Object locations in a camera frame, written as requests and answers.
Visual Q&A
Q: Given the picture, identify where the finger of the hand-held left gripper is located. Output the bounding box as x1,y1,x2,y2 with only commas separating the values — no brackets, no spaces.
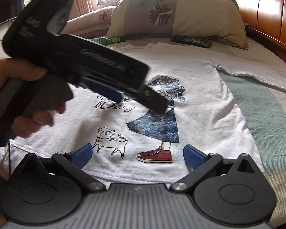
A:
133,83,168,113
86,80,123,103

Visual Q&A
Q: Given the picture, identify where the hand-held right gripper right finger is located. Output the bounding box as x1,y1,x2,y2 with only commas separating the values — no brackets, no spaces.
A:
170,144,263,192

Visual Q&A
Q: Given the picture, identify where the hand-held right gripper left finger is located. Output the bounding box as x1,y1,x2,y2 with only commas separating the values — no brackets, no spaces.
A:
19,143,106,192

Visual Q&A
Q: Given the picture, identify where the white printed long-sleeve shirt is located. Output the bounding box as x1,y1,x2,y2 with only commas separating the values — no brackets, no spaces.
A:
0,42,286,189

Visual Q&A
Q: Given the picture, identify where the person's left hand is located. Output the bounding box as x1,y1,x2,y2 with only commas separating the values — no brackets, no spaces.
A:
0,58,66,138

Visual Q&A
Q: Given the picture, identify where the folded pink floral quilt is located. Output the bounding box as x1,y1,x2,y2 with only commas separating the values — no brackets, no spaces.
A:
62,6,115,39

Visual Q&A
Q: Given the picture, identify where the green glass bottle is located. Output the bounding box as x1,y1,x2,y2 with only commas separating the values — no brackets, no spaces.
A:
89,37,127,46

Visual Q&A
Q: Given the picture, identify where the phone in dark patterned case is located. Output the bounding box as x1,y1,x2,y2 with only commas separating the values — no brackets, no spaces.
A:
171,36,212,48

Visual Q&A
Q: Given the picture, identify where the floral pillow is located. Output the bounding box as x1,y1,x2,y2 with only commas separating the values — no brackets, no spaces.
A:
106,0,249,50

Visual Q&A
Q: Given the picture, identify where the wooden headboard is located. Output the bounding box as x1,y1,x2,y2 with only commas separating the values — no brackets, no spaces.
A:
223,0,286,71

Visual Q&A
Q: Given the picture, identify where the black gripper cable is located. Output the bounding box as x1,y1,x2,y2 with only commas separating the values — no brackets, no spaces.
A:
5,142,12,179

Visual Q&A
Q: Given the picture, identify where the black wall television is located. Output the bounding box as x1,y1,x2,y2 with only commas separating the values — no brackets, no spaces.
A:
0,0,25,29

